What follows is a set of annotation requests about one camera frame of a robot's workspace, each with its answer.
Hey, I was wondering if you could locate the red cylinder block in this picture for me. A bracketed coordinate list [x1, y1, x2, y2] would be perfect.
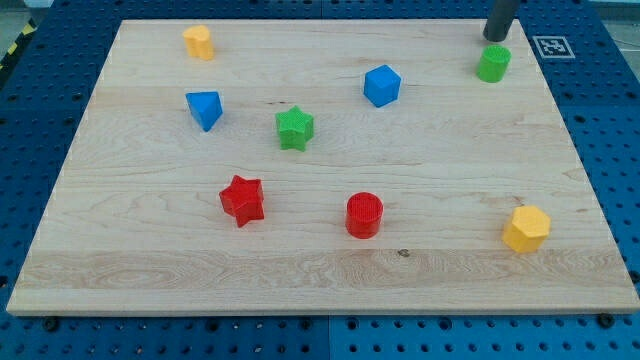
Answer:
[345, 192, 384, 239]

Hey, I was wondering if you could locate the yellow heart block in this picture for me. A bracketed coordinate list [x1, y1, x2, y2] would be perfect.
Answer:
[182, 25, 214, 61]

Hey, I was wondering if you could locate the green star block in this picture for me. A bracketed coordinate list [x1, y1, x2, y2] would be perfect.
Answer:
[275, 106, 314, 152]

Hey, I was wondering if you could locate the wooden board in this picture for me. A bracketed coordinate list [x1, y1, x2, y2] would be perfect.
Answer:
[7, 19, 639, 317]

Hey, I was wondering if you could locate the red star block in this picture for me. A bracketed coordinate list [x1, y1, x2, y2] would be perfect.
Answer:
[219, 175, 264, 228]

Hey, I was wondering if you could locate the blue cube block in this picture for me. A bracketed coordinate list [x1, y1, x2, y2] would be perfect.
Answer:
[363, 65, 401, 108]

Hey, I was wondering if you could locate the blue triangular prism block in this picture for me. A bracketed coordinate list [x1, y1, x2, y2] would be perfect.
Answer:
[185, 91, 223, 132]

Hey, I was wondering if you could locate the yellow hexagon block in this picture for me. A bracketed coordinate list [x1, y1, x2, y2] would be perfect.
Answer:
[502, 205, 551, 253]

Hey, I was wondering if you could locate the white fiducial marker tag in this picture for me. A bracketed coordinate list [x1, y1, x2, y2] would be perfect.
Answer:
[533, 35, 575, 59]

